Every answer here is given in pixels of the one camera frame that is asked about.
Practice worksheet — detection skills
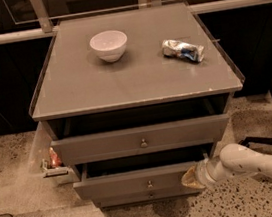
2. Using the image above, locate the white ceramic bowl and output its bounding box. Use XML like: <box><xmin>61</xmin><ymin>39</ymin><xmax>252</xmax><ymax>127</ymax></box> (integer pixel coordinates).
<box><xmin>89</xmin><ymin>30</ymin><xmax>128</xmax><ymax>63</ymax></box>

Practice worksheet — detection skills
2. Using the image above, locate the orange packet in bin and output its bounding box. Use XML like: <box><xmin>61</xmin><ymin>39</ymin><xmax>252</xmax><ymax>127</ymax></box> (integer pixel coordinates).
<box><xmin>49</xmin><ymin>148</ymin><xmax>62</xmax><ymax>168</ymax></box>

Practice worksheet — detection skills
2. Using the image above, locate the grey drawer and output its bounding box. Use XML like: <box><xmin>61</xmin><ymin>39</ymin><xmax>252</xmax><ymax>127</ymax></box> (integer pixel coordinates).
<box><xmin>51</xmin><ymin>114</ymin><xmax>228</xmax><ymax>165</ymax></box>
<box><xmin>73</xmin><ymin>146</ymin><xmax>207</xmax><ymax>200</ymax></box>

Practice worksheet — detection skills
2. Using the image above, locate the clear plastic side bin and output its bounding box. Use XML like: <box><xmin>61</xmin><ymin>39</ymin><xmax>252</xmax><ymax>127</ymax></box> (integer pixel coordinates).
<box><xmin>28</xmin><ymin>123</ymin><xmax>79</xmax><ymax>185</ymax></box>

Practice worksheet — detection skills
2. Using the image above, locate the crumpled foil snack bag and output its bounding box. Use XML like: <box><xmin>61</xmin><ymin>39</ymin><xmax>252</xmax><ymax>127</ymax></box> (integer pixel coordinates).
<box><xmin>161</xmin><ymin>39</ymin><xmax>204</xmax><ymax>63</ymax></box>

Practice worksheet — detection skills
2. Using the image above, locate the grey drawer cabinet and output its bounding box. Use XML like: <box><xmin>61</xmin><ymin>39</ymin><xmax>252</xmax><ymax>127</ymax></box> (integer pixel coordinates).
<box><xmin>30</xmin><ymin>3</ymin><xmax>244</xmax><ymax>209</ymax></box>

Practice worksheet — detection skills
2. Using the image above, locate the grey top drawer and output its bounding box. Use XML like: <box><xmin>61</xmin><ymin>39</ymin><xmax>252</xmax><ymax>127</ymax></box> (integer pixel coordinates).
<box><xmin>51</xmin><ymin>114</ymin><xmax>228</xmax><ymax>165</ymax></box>

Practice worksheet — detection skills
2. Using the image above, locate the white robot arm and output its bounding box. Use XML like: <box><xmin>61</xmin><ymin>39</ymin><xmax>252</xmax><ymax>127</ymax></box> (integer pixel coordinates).
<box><xmin>181</xmin><ymin>143</ymin><xmax>272</xmax><ymax>189</ymax></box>

